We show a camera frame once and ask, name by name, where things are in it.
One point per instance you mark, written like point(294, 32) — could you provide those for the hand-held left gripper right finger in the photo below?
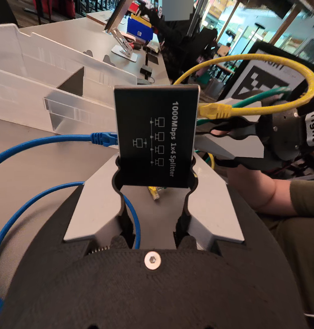
point(213, 210)

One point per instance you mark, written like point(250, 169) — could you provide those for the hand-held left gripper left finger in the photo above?
point(95, 210)

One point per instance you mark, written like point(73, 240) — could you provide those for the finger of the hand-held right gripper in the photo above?
point(244, 146)
point(249, 104)

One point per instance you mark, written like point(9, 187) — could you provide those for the black ethernet splitter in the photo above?
point(136, 115)

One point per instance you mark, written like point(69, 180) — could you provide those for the clear plastic bin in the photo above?
point(31, 77)

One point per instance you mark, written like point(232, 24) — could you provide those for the person's right forearm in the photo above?
point(257, 190)

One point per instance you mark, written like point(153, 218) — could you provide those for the framed marker sign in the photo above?
point(262, 82)

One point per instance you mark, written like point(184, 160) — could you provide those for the black floor lamp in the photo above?
point(252, 38)

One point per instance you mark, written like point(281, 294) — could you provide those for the person's olive shirt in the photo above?
point(306, 231)

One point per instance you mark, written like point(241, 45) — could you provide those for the black desk pad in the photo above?
point(154, 57)

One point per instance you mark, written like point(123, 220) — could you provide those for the black power adapter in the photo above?
point(146, 70)

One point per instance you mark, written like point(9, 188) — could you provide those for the blue storage bin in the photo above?
point(139, 29)

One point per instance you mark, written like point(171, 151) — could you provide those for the small yellow storage bin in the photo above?
point(140, 20)

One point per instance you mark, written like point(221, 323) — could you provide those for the silver monitor stand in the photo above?
point(123, 46)

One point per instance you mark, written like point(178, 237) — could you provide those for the grey wavy plate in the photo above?
point(109, 60)
point(89, 53)

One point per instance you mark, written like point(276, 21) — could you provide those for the red storage bin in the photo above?
point(133, 6)

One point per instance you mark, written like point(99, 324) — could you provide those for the silver computer monitor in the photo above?
point(117, 15)

